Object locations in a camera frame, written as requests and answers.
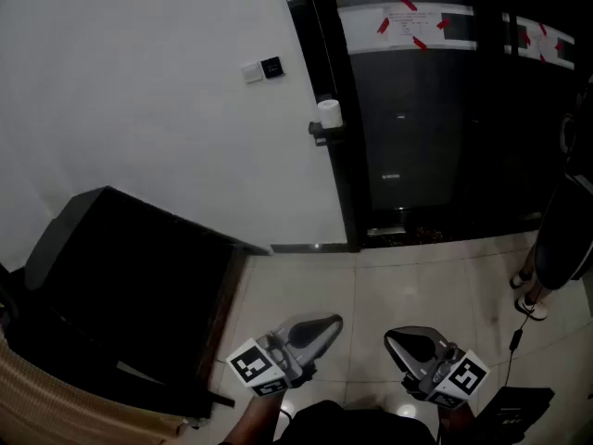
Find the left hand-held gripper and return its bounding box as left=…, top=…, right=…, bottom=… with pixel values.
left=225, top=313, right=344, bottom=399

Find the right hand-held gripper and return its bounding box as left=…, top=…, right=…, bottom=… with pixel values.
left=384, top=325, right=490, bottom=410

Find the white toilet paper roll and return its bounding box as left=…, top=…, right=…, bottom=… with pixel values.
left=317, top=99, right=344, bottom=129

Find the person's right forearm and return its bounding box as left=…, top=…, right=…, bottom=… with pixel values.
left=437, top=403, right=476, bottom=435

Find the person's left forearm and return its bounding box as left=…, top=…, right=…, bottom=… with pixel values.
left=225, top=391, right=284, bottom=445

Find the person's black clothing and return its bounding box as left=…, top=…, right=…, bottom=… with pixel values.
left=221, top=400, right=439, bottom=445

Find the black flat box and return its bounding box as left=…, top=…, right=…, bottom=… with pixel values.
left=474, top=386, right=556, bottom=445

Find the metal door floor plate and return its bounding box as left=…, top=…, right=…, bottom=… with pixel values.
left=365, top=224, right=409, bottom=237

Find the black cabinet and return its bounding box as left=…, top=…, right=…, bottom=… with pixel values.
left=22, top=185, right=274, bottom=421

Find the dark glass door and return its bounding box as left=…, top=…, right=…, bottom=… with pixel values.
left=340, top=0, right=478, bottom=239
left=476, top=0, right=593, bottom=235

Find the black door release button panel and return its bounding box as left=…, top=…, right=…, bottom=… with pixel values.
left=259, top=56, right=285, bottom=81

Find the beige cloth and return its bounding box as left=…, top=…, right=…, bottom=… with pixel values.
left=0, top=336, right=191, bottom=445

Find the white paper notice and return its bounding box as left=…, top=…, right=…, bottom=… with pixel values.
left=516, top=16, right=575, bottom=67
left=386, top=3, right=446, bottom=49

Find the thin black cable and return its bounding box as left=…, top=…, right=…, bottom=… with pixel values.
left=504, top=285, right=544, bottom=388

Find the black door frame post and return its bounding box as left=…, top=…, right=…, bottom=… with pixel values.
left=276, top=0, right=372, bottom=253

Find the black wall-mounted paper holder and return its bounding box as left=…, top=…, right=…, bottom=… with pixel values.
left=308, top=121, right=347, bottom=146

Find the white wall switch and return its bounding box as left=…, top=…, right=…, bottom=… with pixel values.
left=240, top=61, right=264, bottom=85

